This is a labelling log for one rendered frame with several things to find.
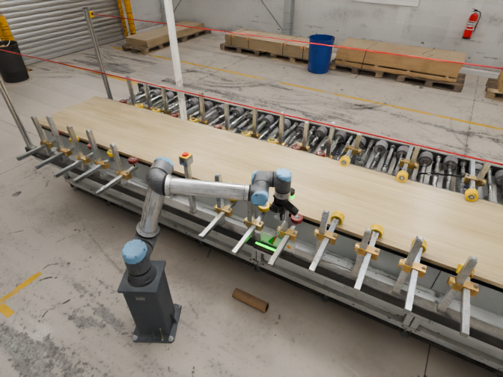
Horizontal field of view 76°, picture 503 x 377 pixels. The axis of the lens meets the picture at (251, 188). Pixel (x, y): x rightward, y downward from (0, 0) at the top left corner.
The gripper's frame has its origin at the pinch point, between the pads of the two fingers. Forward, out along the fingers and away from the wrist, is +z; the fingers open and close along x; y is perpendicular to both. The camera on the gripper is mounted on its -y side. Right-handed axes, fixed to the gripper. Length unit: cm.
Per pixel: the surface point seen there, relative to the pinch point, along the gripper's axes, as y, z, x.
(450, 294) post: -97, 14, -5
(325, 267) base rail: -30.0, 31.1, -4.5
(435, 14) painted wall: -27, -4, -725
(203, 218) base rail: 67, 32, -5
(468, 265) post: -97, -11, -6
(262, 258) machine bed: 27, 83, -30
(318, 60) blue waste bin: 163, 76, -560
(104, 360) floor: 91, 102, 93
